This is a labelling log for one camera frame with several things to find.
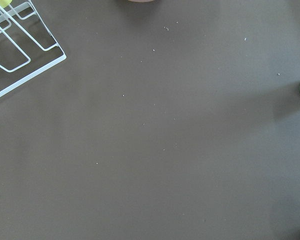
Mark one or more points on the pink bowl with ice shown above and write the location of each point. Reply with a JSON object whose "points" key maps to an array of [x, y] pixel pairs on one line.
{"points": [[141, 1]]}

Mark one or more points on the yellow cup on rack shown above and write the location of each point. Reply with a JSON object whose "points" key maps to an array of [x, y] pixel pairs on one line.
{"points": [[5, 3]]}

